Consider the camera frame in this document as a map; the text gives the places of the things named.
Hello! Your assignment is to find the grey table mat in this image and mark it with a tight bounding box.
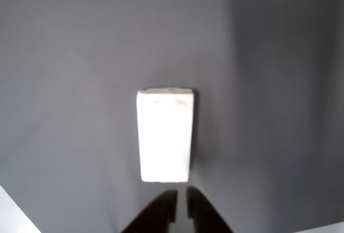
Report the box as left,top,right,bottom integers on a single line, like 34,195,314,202
0,0,344,233

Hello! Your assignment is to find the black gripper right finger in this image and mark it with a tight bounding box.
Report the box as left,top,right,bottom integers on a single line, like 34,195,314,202
186,186,233,233

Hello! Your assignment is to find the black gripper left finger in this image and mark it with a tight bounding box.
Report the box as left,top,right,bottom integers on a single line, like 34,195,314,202
120,189,178,233

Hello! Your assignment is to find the white rectangular block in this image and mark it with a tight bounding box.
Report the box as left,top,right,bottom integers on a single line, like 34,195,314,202
136,87,195,183

